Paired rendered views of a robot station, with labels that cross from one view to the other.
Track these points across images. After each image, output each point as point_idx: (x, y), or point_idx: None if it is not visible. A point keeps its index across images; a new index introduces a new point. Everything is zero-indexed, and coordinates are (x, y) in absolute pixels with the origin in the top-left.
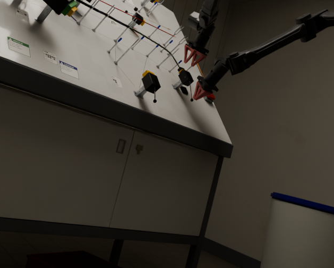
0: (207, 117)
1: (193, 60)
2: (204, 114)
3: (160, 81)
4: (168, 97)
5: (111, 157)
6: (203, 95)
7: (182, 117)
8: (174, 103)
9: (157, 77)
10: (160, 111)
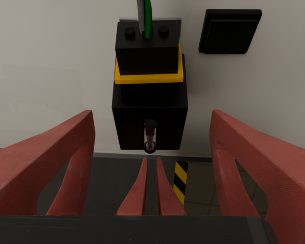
0: (293, 118)
1: (227, 148)
2: (280, 112)
3: (13, 25)
4: (55, 94)
5: None
6: (157, 207)
7: (108, 137)
8: (88, 107)
9: None
10: None
